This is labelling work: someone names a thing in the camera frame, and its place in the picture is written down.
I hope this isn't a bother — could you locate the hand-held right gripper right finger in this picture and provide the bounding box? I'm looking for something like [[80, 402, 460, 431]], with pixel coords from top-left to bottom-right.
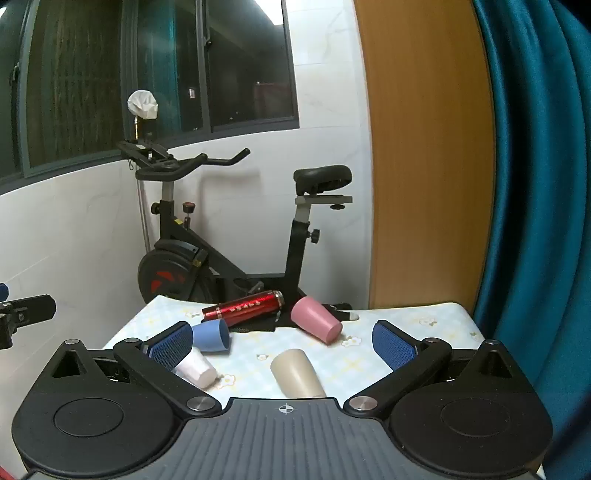
[[344, 319, 535, 417]]

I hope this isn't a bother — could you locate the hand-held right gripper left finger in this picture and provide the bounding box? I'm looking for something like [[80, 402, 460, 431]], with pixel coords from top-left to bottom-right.
[[44, 320, 221, 417]]

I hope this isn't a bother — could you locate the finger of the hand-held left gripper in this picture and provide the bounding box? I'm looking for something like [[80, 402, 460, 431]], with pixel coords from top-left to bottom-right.
[[0, 294, 57, 350]]

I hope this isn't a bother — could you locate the beige cup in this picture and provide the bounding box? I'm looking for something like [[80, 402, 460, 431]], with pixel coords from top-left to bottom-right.
[[270, 349, 328, 400]]

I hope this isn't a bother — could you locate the white cup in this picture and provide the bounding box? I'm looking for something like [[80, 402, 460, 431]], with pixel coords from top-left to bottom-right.
[[172, 347, 217, 387]]

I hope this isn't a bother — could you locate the blue cup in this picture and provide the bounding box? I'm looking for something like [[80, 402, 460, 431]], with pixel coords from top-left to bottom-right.
[[190, 318, 232, 356]]

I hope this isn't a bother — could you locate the pink cup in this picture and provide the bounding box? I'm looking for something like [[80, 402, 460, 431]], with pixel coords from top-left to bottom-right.
[[290, 296, 343, 346]]

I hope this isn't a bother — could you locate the black glove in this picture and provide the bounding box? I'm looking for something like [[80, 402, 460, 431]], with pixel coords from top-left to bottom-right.
[[322, 302, 360, 325]]

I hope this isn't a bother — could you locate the red thermos bottle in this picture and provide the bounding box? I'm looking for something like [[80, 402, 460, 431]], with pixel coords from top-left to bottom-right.
[[201, 290, 286, 323]]

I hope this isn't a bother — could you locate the floral tablecloth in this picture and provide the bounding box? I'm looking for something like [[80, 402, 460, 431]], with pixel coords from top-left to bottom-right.
[[100, 295, 486, 401]]

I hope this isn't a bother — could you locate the black exercise bike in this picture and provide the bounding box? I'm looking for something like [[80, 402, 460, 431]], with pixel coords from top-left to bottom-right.
[[115, 138, 354, 309]]

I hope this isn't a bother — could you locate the wooden door panel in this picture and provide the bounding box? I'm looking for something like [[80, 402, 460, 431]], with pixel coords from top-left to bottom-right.
[[353, 0, 498, 318]]

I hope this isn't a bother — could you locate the teal curtain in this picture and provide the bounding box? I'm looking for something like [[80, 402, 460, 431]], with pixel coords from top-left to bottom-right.
[[470, 0, 591, 480]]

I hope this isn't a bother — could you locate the white crumpled cloth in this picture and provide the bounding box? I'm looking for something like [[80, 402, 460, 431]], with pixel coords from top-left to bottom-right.
[[127, 90, 160, 122]]

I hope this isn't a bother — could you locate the dark framed window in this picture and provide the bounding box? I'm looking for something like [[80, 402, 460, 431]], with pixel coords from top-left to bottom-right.
[[0, 0, 301, 186]]

